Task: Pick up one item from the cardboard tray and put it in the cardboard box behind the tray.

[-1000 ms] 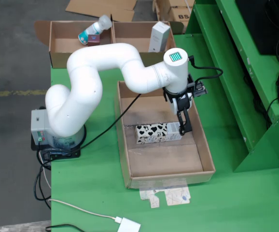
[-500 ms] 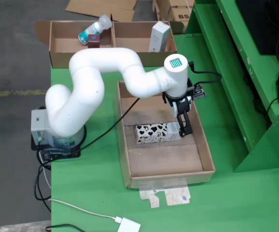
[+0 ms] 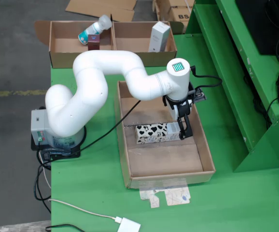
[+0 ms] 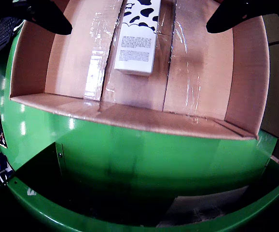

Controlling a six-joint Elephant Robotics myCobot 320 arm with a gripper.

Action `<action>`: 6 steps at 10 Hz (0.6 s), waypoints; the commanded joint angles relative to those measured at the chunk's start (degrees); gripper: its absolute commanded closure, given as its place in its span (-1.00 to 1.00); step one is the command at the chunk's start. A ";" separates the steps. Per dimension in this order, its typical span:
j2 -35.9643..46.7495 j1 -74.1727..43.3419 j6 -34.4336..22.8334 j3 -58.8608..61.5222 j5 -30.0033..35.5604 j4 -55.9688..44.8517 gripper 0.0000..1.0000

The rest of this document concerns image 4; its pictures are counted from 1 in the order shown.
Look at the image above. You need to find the large shallow cardboard tray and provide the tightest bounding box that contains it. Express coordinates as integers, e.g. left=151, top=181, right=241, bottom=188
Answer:
left=9, top=0, right=272, bottom=141

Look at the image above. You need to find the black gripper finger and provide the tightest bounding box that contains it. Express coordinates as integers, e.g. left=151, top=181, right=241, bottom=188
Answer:
left=0, top=0, right=73, bottom=36
left=206, top=0, right=279, bottom=34

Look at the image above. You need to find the cow print white carton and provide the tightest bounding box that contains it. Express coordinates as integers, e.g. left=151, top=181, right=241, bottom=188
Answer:
left=114, top=0, right=162, bottom=77

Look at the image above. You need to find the green metal shelf frame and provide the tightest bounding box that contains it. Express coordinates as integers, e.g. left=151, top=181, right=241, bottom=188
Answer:
left=5, top=135, right=279, bottom=232

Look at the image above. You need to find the black keyboard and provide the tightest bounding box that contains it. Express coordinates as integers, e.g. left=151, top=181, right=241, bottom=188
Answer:
left=0, top=16, right=25, bottom=66

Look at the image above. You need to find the grey cardboard sheet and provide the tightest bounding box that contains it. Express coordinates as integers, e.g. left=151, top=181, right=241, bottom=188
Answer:
left=156, top=185, right=251, bottom=228

